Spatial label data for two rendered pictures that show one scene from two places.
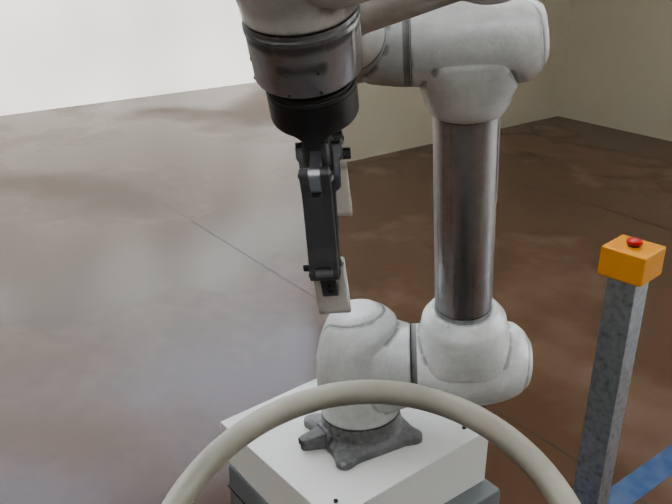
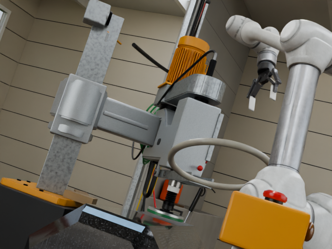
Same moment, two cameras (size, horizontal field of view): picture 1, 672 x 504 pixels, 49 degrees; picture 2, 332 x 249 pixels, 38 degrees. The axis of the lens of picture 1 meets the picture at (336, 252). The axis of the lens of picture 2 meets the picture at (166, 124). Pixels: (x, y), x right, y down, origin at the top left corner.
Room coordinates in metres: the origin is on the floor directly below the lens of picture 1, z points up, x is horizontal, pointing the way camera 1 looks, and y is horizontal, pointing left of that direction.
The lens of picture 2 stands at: (2.34, -1.30, 1.06)
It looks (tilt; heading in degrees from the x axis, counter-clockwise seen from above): 7 degrees up; 152
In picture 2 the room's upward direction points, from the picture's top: 18 degrees clockwise
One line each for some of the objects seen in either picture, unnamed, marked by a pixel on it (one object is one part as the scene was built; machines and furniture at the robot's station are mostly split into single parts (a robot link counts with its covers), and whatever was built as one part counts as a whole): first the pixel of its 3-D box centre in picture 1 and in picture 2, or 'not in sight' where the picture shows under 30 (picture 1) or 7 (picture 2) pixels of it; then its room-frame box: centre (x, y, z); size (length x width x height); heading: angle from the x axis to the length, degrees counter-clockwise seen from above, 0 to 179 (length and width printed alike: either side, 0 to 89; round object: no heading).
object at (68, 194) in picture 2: not in sight; (80, 197); (-0.62, -0.16, 0.81); 0.20 x 0.10 x 0.05; 52
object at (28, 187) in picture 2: not in sight; (49, 192); (-0.84, -0.30, 0.76); 0.49 x 0.49 x 0.05; 44
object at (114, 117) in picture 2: not in sight; (106, 114); (-0.80, -0.11, 1.39); 0.74 x 0.34 x 0.25; 78
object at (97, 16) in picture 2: not in sight; (98, 14); (-0.74, -0.42, 2.00); 0.20 x 0.18 x 0.15; 44
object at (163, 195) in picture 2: not in sight; (173, 191); (-2.93, 1.89, 1.00); 0.50 x 0.22 x 0.33; 127
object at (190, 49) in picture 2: not in sight; (188, 67); (-0.70, 0.35, 1.93); 0.31 x 0.28 x 0.40; 74
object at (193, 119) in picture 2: not in sight; (185, 140); (-0.15, 0.17, 1.35); 0.36 x 0.22 x 0.45; 164
